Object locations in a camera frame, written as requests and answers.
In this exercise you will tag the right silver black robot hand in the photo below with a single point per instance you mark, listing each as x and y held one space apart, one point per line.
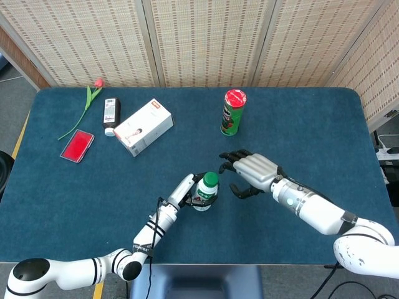
255 171

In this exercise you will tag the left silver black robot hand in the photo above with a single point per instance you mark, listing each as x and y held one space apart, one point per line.
180 193

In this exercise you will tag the white plastic bottle green label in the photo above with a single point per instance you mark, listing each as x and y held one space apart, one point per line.
204 190

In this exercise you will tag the green bottle cap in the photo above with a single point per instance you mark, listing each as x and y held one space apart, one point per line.
211 178

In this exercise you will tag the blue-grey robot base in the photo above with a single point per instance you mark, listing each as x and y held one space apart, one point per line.
196 280

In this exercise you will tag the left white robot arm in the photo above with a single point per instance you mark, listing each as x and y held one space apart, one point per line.
71 268

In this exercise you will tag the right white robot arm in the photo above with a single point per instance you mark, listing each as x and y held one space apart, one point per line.
318 211

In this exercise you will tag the dark brown bottle white cap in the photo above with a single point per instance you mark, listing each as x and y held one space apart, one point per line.
111 113

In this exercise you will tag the blue felt table mat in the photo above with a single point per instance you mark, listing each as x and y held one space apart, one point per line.
280 124

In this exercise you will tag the green chips can red lid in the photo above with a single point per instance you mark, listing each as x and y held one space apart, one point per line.
232 115

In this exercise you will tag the white cardboard box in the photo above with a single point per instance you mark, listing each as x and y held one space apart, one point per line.
145 126

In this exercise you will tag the red flat plastic case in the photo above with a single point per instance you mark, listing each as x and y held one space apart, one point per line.
77 145

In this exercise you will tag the white power strip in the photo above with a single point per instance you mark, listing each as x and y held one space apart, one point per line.
389 151

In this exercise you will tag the artificial red tulip flower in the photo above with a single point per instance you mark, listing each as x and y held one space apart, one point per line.
98 83

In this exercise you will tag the beige woven folding screen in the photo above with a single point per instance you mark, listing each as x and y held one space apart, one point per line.
202 40

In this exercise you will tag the black round stool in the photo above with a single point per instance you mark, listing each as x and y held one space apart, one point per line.
4 171

